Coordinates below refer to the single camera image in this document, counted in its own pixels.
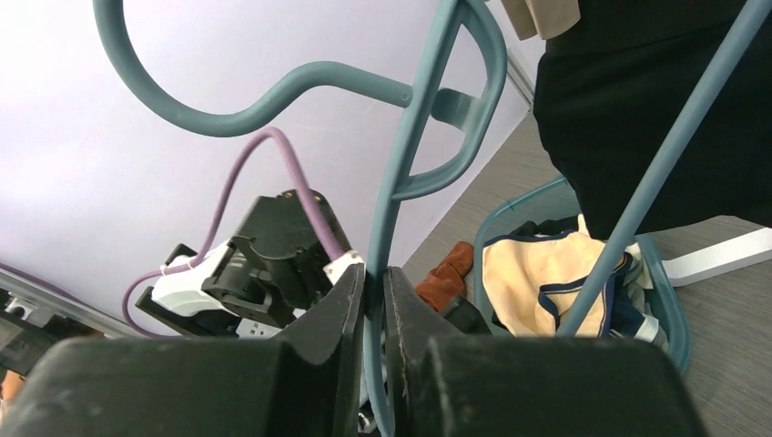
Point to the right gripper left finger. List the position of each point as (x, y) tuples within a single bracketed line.
[(304, 381)]

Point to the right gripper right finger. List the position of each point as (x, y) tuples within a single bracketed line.
[(443, 382)]

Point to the beige underwear navy trim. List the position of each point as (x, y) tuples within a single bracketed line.
[(534, 274)]

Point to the black garment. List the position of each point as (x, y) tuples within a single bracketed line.
[(609, 89)]

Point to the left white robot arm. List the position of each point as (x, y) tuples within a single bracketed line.
[(254, 284)]

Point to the brown towel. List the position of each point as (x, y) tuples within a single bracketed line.
[(446, 282)]

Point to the teal plastic basket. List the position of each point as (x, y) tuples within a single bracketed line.
[(556, 200)]

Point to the white clothes rack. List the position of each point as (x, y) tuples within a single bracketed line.
[(721, 258)]

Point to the wooden hangers at back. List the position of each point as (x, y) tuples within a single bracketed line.
[(546, 19)]

